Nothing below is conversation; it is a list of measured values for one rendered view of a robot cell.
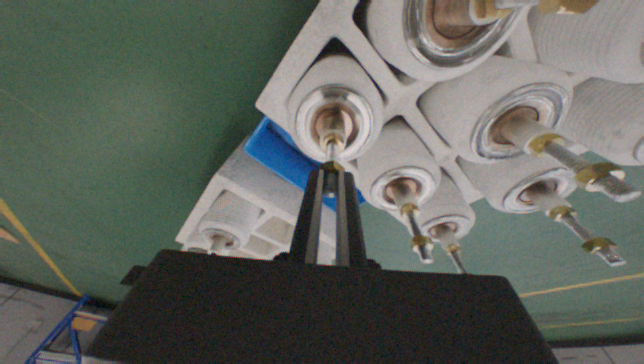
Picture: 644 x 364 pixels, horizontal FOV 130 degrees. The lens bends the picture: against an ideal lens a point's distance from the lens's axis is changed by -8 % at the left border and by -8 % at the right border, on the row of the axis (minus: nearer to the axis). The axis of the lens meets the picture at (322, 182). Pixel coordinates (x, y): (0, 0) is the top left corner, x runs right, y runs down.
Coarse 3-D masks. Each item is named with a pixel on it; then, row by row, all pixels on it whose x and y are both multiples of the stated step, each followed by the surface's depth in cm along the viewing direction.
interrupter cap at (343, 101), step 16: (320, 96) 15; (336, 96) 14; (352, 96) 14; (304, 112) 16; (320, 112) 16; (336, 112) 16; (352, 112) 15; (368, 112) 15; (304, 128) 17; (320, 128) 17; (352, 128) 16; (368, 128) 16; (304, 144) 18; (352, 144) 17
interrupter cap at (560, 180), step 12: (552, 168) 17; (564, 168) 17; (528, 180) 18; (540, 180) 18; (552, 180) 18; (564, 180) 18; (516, 192) 20; (564, 192) 19; (504, 204) 21; (516, 204) 21; (528, 204) 21
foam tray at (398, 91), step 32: (352, 0) 15; (320, 32) 17; (352, 32) 17; (512, 32) 16; (288, 64) 19; (384, 64) 19; (288, 96) 24; (384, 96) 23; (416, 96) 21; (288, 128) 25; (416, 128) 23; (352, 160) 30; (448, 160) 26; (480, 192) 30
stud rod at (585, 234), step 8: (568, 216) 17; (568, 224) 16; (576, 224) 16; (576, 232) 16; (584, 232) 15; (584, 240) 15; (608, 248) 14; (608, 256) 14; (616, 256) 13; (616, 264) 13
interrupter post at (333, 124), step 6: (330, 120) 15; (336, 120) 15; (342, 120) 16; (324, 126) 15; (330, 126) 14; (336, 126) 14; (342, 126) 15; (324, 132) 14; (330, 132) 14; (336, 132) 14; (342, 132) 14; (342, 138) 14
